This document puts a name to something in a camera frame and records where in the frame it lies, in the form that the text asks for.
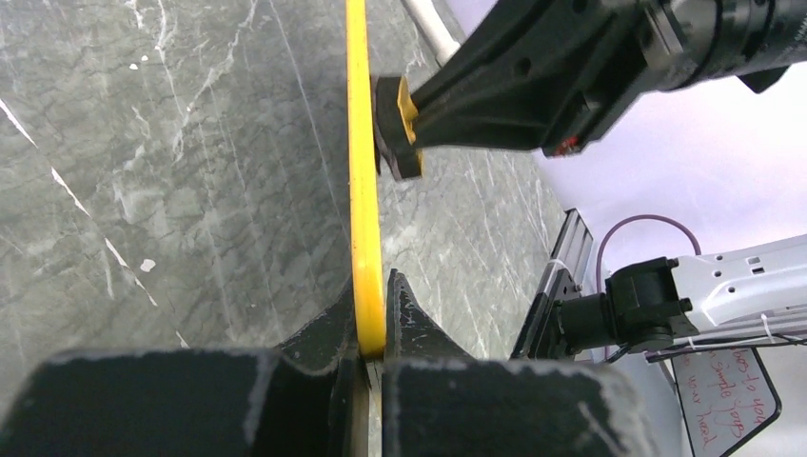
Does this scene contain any yellow framed whiteboard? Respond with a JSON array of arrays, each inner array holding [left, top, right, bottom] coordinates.
[[344, 0, 386, 360]]

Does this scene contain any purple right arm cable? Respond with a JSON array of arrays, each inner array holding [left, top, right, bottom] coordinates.
[[594, 214, 703, 298]]

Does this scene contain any white PVC pipe frame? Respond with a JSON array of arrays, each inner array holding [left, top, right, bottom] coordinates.
[[403, 0, 461, 67]]

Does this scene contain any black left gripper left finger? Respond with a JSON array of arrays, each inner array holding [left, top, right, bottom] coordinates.
[[1, 286, 368, 456]]

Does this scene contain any black framed small whiteboard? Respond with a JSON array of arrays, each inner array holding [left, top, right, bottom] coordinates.
[[671, 348, 782, 456]]

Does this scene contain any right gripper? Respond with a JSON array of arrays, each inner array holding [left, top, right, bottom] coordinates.
[[412, 1, 806, 157]]

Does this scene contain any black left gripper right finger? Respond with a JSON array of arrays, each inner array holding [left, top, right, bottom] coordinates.
[[382, 270, 659, 456]]

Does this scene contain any yellow whiteboard eraser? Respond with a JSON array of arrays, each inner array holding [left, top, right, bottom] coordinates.
[[370, 75, 423, 181]]

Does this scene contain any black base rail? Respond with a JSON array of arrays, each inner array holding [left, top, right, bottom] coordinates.
[[510, 261, 581, 360]]

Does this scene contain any aluminium frame rail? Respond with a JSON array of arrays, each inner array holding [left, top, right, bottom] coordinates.
[[538, 209, 595, 296]]

